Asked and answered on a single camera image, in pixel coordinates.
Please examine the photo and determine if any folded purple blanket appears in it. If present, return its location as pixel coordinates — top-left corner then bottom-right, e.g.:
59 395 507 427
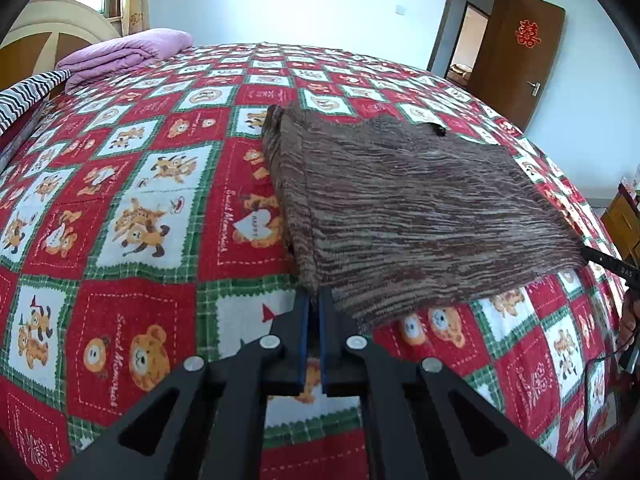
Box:
55 29 194 92

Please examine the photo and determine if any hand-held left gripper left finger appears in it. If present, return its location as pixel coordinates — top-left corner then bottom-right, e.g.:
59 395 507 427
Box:
55 287 313 480

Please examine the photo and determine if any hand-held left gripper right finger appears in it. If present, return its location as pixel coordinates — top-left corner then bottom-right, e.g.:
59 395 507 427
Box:
319 286 576 480

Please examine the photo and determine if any brown knitted sweater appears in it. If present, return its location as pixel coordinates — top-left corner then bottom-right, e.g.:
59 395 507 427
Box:
261 102 588 331

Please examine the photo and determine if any brown wooden door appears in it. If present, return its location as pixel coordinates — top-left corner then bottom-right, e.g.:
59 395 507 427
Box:
469 0 567 132

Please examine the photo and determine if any person's right hand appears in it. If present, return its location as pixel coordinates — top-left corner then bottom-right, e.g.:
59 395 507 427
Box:
616 287 640 353

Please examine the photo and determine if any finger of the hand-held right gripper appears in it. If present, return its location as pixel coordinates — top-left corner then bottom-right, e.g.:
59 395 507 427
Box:
580 245 640 290

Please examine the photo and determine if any red paper door decoration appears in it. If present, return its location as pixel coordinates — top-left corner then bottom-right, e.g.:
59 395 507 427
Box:
515 20 544 49

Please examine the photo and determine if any black cable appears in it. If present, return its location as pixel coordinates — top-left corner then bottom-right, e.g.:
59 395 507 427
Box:
582 350 632 467

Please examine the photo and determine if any red checked bear bedspread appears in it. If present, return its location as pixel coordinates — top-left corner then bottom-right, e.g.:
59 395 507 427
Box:
0 42 633 480

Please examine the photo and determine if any cream and brown headboard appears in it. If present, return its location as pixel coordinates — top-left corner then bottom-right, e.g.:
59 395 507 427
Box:
0 0 123 93

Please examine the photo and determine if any striped pillow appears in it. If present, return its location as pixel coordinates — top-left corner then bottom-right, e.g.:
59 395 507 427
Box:
0 69 73 133

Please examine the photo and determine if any brown door frame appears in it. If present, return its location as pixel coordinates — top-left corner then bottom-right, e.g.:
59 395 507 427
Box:
427 0 501 78

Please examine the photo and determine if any wooden cabinet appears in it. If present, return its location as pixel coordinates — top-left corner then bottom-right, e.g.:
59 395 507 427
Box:
600 180 640 261

